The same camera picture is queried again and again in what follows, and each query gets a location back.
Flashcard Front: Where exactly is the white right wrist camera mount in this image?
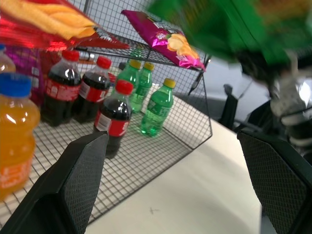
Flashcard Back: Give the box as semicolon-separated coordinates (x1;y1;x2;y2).
269;55;312;119

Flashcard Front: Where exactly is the magenta potato chip bag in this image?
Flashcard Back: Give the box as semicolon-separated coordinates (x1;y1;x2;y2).
121;9;207;71

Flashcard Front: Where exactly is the orange juice bottle blue cap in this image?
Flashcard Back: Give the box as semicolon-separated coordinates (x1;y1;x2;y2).
0;72;41;202
0;44;17;74

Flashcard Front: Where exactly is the purple snack bag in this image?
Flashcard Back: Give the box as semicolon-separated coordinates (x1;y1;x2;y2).
4;45;46;107

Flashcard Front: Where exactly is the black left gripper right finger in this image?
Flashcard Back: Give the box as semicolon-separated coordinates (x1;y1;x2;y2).
237;130;312;234

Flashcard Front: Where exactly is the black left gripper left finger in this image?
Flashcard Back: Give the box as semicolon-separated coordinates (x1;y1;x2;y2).
0;131;110;234

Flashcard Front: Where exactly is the green soda bottle yellow cap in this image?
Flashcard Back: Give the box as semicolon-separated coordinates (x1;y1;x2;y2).
116;59;142;98
140;78;176;137
130;62;156;113

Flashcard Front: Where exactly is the cola bottle red cap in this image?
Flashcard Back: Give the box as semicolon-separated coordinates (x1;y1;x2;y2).
73;56;113;123
40;50;82;127
93;79;134;158

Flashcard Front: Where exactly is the black background stand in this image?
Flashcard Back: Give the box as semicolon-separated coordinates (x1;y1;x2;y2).
218;84;240;129

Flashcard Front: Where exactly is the green potato chip bag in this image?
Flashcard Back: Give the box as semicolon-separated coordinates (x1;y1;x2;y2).
147;0;312;64

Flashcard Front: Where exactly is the red potato chip bag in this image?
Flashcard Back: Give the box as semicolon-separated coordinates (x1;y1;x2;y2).
0;0;131;52

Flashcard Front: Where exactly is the black wire mesh rack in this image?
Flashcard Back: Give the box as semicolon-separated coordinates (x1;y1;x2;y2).
0;0;213;227

